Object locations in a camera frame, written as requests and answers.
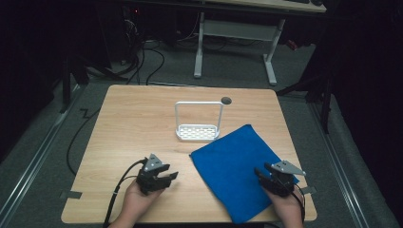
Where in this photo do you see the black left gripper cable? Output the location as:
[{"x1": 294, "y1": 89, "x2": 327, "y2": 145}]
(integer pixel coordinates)
[{"x1": 102, "y1": 157, "x2": 149, "y2": 228}]

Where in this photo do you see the white rack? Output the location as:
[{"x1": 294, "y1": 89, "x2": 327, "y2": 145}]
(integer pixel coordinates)
[{"x1": 174, "y1": 101, "x2": 224, "y2": 143}]

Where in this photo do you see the person's right hand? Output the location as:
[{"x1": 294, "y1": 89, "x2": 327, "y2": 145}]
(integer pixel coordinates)
[{"x1": 263, "y1": 188, "x2": 306, "y2": 228}]

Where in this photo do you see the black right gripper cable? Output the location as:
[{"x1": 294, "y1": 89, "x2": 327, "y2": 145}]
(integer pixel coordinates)
[{"x1": 293, "y1": 184, "x2": 307, "y2": 224}]

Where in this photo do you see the grey tape piece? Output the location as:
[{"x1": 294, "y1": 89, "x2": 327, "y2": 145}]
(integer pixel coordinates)
[
  {"x1": 59, "y1": 189, "x2": 84, "y2": 200},
  {"x1": 299, "y1": 185, "x2": 318, "y2": 196}
]

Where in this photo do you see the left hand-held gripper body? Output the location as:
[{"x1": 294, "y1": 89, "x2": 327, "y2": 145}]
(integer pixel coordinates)
[{"x1": 136, "y1": 153, "x2": 166, "y2": 196}]

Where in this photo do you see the blue cloth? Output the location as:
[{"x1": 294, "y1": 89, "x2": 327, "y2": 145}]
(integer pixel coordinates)
[{"x1": 189, "y1": 123, "x2": 300, "y2": 225}]

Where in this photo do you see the white-legged desk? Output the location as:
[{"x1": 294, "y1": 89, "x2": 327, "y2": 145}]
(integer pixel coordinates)
[{"x1": 189, "y1": 0, "x2": 328, "y2": 87}]

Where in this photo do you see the bundle of black cables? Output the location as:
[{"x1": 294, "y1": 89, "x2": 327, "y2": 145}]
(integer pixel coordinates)
[{"x1": 118, "y1": 8, "x2": 166, "y2": 86}]

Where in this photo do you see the black floor cable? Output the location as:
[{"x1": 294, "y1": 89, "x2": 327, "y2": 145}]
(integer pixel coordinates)
[{"x1": 66, "y1": 106, "x2": 103, "y2": 177}]

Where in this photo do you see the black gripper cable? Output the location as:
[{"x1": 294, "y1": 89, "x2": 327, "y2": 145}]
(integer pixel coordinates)
[
  {"x1": 293, "y1": 184, "x2": 307, "y2": 224},
  {"x1": 102, "y1": 157, "x2": 149, "y2": 228}
]

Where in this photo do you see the dark stand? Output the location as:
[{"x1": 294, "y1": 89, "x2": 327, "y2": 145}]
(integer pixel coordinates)
[
  {"x1": 57, "y1": 51, "x2": 92, "y2": 115},
  {"x1": 275, "y1": 70, "x2": 335, "y2": 135}
]

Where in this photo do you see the person's left hand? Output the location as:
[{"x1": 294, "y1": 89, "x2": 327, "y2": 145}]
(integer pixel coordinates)
[{"x1": 121, "y1": 180, "x2": 165, "y2": 223}]

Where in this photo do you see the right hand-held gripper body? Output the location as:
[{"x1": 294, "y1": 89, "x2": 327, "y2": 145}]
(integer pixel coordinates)
[{"x1": 259, "y1": 160, "x2": 307, "y2": 199}]

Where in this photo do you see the metal floor rail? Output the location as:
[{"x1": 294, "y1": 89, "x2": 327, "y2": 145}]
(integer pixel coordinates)
[
  {"x1": 307, "y1": 102, "x2": 374, "y2": 228},
  {"x1": 0, "y1": 85, "x2": 84, "y2": 224}
]

